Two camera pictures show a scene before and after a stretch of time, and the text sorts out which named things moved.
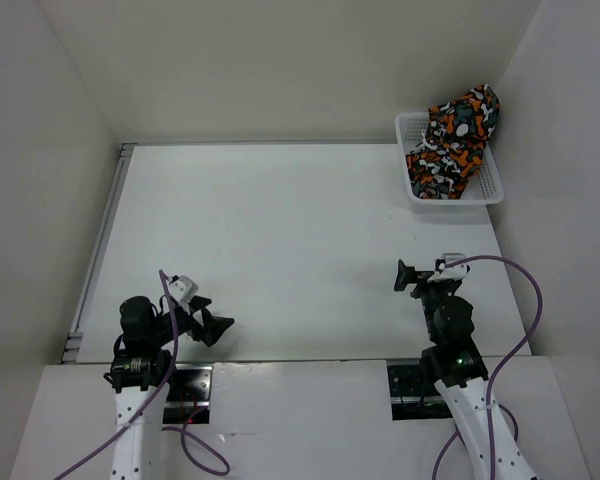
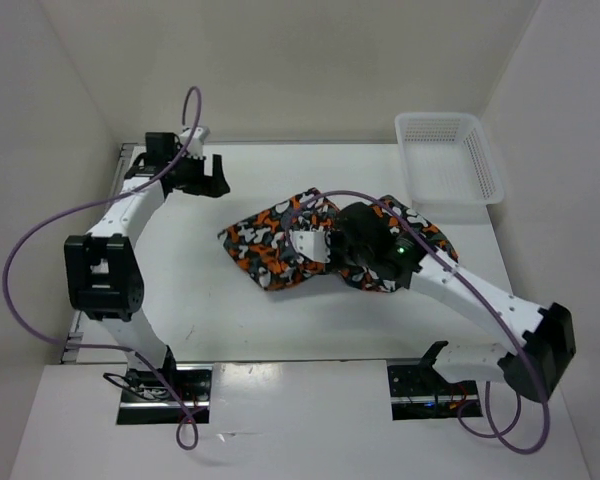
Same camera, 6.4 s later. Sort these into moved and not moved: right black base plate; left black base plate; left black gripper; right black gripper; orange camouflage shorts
Moved: right black gripper; orange camouflage shorts; left black gripper
Not moved: left black base plate; right black base plate
